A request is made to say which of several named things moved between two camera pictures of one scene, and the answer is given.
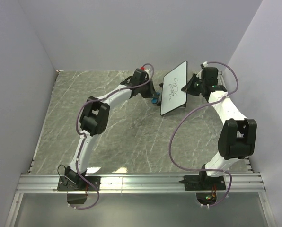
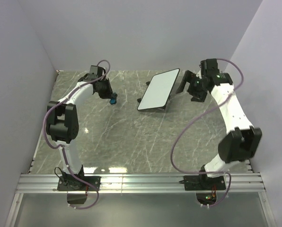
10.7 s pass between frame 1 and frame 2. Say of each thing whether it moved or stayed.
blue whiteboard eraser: moved
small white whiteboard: moved
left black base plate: stayed
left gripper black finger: moved
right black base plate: stayed
